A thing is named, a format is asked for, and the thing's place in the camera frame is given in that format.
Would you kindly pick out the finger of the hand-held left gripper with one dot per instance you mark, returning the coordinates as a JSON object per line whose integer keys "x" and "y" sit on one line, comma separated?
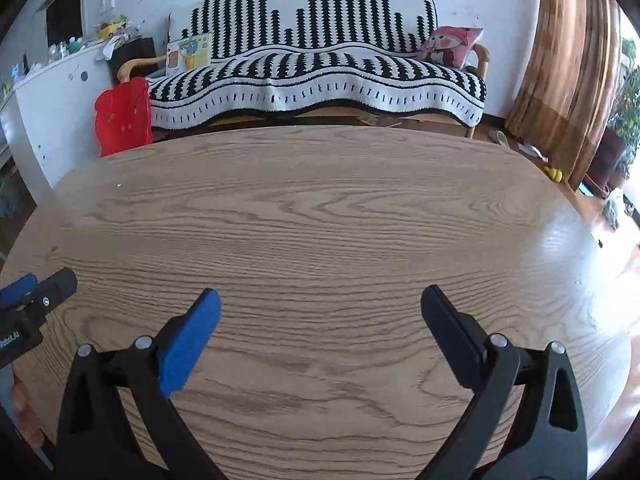
{"x": 17, "y": 290}
{"x": 52, "y": 290}

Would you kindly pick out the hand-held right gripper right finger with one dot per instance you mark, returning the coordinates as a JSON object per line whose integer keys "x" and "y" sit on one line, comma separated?
{"x": 452, "y": 337}

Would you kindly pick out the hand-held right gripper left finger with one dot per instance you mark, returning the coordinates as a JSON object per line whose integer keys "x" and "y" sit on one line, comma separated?
{"x": 190, "y": 345}

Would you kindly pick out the person's left hand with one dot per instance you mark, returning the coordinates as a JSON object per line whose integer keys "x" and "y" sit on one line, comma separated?
{"x": 25, "y": 405}

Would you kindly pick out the white cabinet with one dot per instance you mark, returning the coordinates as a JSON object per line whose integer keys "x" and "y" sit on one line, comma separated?
{"x": 55, "y": 110}

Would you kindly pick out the red plastic chair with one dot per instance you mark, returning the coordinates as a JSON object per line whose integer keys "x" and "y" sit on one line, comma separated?
{"x": 122, "y": 115}

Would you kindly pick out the yellow toy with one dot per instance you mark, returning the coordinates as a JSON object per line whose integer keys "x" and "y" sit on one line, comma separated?
{"x": 553, "y": 173}

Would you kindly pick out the white slipper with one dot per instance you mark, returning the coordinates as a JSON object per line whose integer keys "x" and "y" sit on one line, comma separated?
{"x": 500, "y": 137}

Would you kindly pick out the dark red plant pot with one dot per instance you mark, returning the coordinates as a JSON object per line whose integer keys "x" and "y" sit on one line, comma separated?
{"x": 607, "y": 160}

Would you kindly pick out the wooden sofa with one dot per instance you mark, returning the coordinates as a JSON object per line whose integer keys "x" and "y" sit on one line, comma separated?
{"x": 132, "y": 64}

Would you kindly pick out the row of small bottles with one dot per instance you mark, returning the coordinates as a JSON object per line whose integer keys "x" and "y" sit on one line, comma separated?
{"x": 72, "y": 46}

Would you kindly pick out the black box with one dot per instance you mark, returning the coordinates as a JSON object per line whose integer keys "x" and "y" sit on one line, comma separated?
{"x": 135, "y": 47}

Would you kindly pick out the pile of paper clutter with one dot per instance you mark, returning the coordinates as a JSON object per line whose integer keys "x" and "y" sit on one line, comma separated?
{"x": 117, "y": 30}

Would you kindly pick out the colourful picture book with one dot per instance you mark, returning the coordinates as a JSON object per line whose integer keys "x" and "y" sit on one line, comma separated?
{"x": 190, "y": 52}

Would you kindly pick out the pink cartoon cushion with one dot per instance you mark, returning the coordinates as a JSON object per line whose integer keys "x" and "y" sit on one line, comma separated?
{"x": 452, "y": 45}

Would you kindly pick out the white cushion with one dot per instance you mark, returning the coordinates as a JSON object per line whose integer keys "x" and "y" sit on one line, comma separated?
{"x": 175, "y": 22}

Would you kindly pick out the green potted plant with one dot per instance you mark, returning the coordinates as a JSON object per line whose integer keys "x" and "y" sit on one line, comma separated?
{"x": 627, "y": 100}

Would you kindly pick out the black white striped sofa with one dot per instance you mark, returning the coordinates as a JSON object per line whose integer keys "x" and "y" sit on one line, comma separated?
{"x": 325, "y": 70}

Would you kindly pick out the brown curtain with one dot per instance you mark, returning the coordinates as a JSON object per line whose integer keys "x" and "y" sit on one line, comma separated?
{"x": 565, "y": 60}

